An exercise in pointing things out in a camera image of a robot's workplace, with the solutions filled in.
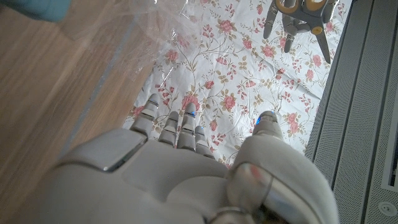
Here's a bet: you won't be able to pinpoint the grey yellow handled scissors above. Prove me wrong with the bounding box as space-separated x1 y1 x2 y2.
275 0 335 65

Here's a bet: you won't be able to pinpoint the floral print curtain backdrop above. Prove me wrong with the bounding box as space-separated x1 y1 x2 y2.
123 0 354 166

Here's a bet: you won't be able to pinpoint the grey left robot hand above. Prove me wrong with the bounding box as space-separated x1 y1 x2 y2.
262 0 338 54

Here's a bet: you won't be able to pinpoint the clear cling film sheet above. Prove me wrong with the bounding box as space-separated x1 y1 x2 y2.
58 0 206 78

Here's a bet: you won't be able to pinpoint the teal sponge block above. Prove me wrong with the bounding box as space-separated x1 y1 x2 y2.
0 0 72 22

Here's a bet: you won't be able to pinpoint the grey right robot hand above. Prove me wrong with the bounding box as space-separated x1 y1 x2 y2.
9 94 340 224

